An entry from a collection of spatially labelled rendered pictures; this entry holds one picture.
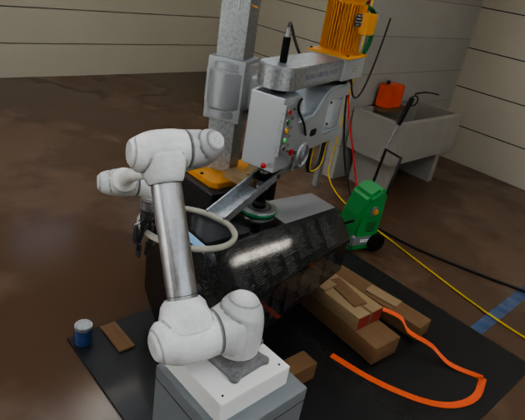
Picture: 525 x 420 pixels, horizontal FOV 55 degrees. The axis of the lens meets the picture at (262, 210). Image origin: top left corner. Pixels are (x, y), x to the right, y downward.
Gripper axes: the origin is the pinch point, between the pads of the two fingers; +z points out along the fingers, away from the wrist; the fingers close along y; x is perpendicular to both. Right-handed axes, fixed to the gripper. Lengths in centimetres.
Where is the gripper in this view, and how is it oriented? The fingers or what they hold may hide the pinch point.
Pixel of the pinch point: (142, 249)
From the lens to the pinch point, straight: 238.8
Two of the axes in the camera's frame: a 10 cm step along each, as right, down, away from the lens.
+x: -6.6, -4.1, 6.3
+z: -2.3, 9.1, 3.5
